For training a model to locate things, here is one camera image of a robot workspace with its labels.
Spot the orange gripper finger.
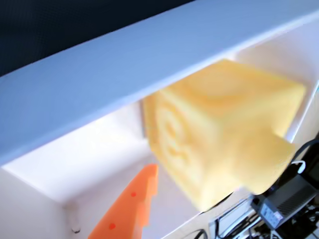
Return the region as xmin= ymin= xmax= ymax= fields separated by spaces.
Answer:
xmin=87 ymin=163 xmax=160 ymax=239

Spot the yellow block with round stud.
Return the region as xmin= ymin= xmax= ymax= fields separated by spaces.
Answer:
xmin=142 ymin=58 xmax=307 ymax=212

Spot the white open box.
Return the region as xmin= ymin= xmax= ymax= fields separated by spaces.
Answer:
xmin=0 ymin=0 xmax=319 ymax=239

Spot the white power strip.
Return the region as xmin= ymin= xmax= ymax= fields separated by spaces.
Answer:
xmin=208 ymin=199 xmax=266 ymax=239

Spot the black power adapter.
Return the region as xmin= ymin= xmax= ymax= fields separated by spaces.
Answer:
xmin=250 ymin=173 xmax=319 ymax=231

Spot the dark grey mat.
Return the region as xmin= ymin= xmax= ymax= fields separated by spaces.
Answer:
xmin=0 ymin=0 xmax=197 ymax=78

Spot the white cable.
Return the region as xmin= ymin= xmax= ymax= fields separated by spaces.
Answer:
xmin=291 ymin=160 xmax=307 ymax=175

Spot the black cable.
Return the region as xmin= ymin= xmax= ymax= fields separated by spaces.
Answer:
xmin=289 ymin=138 xmax=319 ymax=176

